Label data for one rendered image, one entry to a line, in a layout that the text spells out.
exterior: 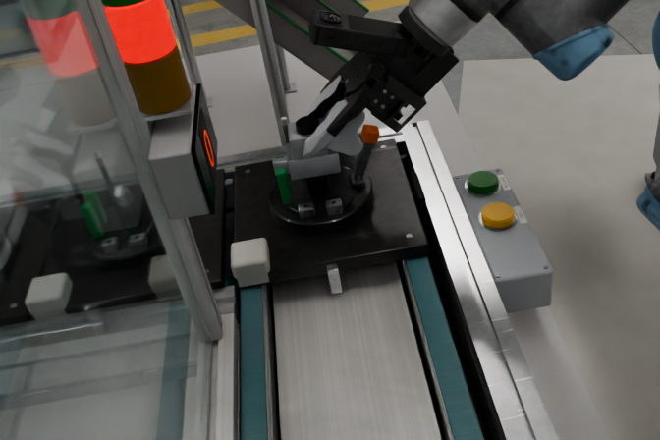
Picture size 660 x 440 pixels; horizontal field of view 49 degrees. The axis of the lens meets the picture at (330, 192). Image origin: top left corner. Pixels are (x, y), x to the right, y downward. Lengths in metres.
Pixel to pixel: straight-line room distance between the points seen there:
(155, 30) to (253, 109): 0.83
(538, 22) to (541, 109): 0.53
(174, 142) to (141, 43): 0.09
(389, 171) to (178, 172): 0.44
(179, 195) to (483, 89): 0.85
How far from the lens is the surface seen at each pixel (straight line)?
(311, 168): 0.92
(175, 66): 0.64
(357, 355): 0.86
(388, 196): 0.97
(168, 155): 0.64
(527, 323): 0.95
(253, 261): 0.88
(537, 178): 1.18
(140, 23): 0.62
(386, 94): 0.88
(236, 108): 1.45
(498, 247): 0.90
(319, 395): 0.83
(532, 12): 0.82
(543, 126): 1.30
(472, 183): 0.98
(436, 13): 0.83
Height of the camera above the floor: 1.57
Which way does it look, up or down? 37 degrees down
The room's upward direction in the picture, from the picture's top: 10 degrees counter-clockwise
